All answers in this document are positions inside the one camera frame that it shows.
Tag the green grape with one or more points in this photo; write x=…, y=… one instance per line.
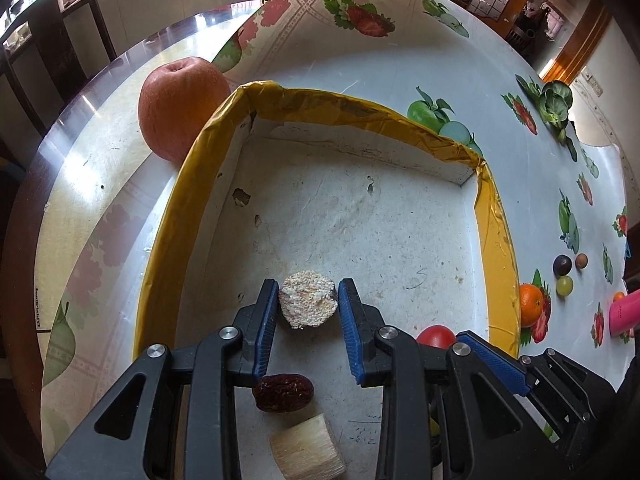
x=565, y=286

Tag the round oat cake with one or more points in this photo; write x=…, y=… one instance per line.
x=306, y=302

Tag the red apple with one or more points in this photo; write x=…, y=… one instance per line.
x=175, y=107

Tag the dark wooden chair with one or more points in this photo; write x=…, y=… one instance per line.
x=52, y=45

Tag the yellow-taped cardboard tray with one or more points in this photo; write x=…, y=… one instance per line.
x=360, y=220

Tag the brown longan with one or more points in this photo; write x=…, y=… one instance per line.
x=581, y=260

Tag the dark purple grape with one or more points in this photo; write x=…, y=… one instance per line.
x=562, y=264

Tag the pink thermos bottle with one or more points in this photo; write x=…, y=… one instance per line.
x=625, y=312

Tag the dried red date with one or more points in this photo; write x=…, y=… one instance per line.
x=283, y=392

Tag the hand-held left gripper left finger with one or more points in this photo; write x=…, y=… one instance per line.
x=267, y=330

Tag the pale cut sugarcane piece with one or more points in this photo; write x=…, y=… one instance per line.
x=307, y=447

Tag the green leafy vegetable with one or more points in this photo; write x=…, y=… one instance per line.
x=552, y=102

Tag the red tomato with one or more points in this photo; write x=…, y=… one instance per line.
x=435, y=336

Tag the orange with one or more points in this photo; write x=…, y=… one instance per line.
x=531, y=305

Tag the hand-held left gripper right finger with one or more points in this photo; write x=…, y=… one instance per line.
x=352, y=330

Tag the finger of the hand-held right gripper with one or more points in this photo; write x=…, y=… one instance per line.
x=570, y=375
x=492, y=360

